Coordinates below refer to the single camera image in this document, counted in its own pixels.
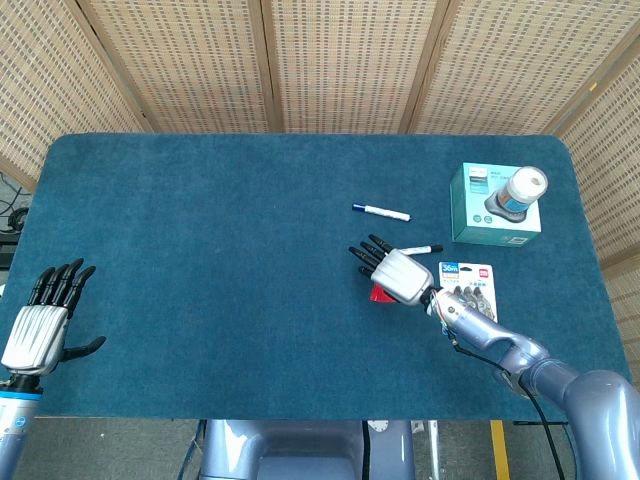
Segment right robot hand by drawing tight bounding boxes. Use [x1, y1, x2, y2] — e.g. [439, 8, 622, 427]
[348, 234, 435, 306]

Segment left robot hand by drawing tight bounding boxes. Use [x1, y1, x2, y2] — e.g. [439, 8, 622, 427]
[0, 257, 107, 377]

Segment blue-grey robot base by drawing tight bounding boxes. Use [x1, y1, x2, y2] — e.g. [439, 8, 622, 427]
[198, 419, 416, 480]

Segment correction tape blister pack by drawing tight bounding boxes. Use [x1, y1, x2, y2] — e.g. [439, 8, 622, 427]
[438, 261, 501, 324]

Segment black-capped white marker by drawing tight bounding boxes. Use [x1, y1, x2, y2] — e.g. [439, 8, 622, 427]
[400, 243, 445, 257]

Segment blue-capped white marker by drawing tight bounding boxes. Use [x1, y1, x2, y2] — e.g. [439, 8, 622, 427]
[351, 202, 412, 223]

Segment teal and white box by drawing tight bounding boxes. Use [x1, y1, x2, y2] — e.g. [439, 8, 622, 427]
[448, 161, 543, 246]

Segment white-lidded bottle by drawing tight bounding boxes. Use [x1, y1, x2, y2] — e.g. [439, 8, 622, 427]
[496, 166, 549, 217]

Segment blue felt table mat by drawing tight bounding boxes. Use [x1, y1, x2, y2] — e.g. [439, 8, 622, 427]
[0, 132, 636, 422]

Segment woven bamboo folding screen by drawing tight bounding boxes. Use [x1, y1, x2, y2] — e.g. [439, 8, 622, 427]
[0, 0, 640, 431]

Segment black cables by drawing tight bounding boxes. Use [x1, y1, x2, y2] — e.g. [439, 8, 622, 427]
[0, 172, 32, 236]

